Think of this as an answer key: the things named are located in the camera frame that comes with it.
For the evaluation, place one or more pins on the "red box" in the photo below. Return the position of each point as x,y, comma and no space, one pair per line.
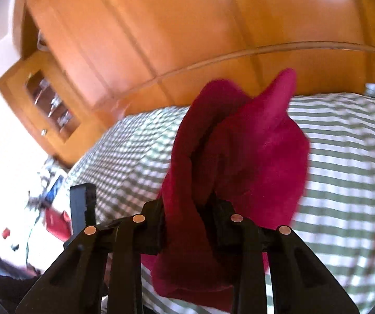
56,224

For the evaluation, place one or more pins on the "green white checked blanket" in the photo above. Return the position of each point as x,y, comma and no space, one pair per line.
337,157

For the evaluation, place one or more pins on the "dark cloth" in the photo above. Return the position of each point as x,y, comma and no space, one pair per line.
1,278

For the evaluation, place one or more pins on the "small red item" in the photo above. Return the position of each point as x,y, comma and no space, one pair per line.
6,233

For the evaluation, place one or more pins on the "wooden panelled headboard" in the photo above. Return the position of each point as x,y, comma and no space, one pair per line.
174,39

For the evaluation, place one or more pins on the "wooden cabinet with glass door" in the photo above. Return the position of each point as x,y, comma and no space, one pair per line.
76,113

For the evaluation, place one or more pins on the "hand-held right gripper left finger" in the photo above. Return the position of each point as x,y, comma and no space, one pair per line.
151,232

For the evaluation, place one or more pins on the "blue flat item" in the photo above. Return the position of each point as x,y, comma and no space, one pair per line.
56,187

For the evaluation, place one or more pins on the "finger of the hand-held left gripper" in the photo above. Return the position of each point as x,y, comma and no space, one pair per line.
82,207

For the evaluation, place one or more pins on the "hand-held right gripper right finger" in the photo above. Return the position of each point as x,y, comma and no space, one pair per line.
223,232

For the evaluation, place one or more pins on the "maroon long-sleeved shirt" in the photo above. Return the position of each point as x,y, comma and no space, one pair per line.
256,144

